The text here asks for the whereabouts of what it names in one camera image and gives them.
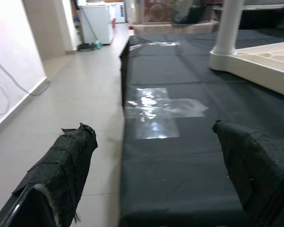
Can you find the white plastic table top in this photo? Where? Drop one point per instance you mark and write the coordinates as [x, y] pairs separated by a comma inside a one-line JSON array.
[[262, 63]]

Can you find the grey speckled ledge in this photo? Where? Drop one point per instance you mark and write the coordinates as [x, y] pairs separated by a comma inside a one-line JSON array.
[[174, 28]]

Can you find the black tablecloth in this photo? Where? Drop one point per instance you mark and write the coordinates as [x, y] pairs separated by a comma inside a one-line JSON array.
[[179, 165]]

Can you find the mop with black base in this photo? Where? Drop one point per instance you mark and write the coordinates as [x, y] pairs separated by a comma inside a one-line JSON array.
[[86, 46]]

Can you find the clear tape patch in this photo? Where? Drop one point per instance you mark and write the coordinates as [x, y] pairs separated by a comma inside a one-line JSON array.
[[153, 111], [156, 44]]

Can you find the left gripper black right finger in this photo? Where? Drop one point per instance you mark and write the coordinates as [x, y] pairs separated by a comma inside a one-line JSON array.
[[257, 165]]

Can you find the white cabinet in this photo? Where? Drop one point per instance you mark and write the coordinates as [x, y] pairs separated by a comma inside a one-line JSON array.
[[97, 23]]

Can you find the black plastic bag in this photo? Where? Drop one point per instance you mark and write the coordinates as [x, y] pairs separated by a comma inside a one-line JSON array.
[[193, 14]]

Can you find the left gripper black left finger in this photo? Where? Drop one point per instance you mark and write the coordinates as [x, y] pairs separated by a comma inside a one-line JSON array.
[[61, 170]]

